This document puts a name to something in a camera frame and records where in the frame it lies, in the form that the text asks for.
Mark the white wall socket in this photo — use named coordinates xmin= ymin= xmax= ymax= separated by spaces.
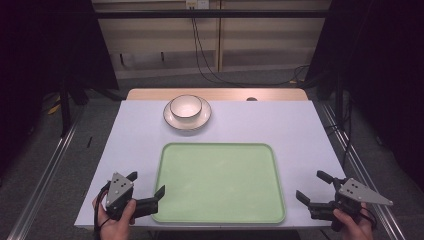
xmin=185 ymin=0 xmax=210 ymax=10

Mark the pale lilac table mat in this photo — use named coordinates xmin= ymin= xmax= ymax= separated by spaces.
xmin=73 ymin=99 xmax=348 ymax=232

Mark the white bowl with dark rim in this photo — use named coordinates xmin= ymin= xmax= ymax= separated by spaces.
xmin=169 ymin=94 xmax=203 ymax=120

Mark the black horizontal bar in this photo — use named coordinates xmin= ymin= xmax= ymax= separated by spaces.
xmin=94 ymin=9 xmax=331 ymax=20

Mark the black curtain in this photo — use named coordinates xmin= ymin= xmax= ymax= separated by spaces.
xmin=305 ymin=0 xmax=424 ymax=191
xmin=0 ymin=0 xmax=120 ymax=174

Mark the person's right hand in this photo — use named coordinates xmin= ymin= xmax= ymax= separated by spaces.
xmin=332 ymin=202 xmax=375 ymax=240

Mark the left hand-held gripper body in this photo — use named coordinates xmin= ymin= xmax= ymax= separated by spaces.
xmin=105 ymin=171 xmax=159 ymax=222

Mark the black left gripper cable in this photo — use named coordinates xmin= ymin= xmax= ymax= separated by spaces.
xmin=93 ymin=181 xmax=112 ymax=240

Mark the metal floor rail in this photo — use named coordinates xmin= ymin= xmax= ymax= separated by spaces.
xmin=6 ymin=106 xmax=86 ymax=240
xmin=319 ymin=101 xmax=407 ymax=240

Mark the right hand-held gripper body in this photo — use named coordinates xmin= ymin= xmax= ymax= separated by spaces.
xmin=307 ymin=177 xmax=394 ymax=232

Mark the wooden table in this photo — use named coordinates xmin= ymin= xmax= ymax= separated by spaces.
xmin=125 ymin=87 xmax=310 ymax=102

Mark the person's left hand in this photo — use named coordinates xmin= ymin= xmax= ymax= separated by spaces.
xmin=91 ymin=195 xmax=138 ymax=240

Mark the black stand post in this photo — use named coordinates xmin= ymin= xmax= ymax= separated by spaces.
xmin=58 ymin=78 xmax=74 ymax=137

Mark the black wall cable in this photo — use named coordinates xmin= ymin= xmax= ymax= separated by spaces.
xmin=189 ymin=5 xmax=311 ymax=88

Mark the light green tray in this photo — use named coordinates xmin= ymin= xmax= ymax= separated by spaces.
xmin=151 ymin=142 xmax=287 ymax=225

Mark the white plate with dark rim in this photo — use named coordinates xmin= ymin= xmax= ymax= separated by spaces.
xmin=162 ymin=96 xmax=213 ymax=132

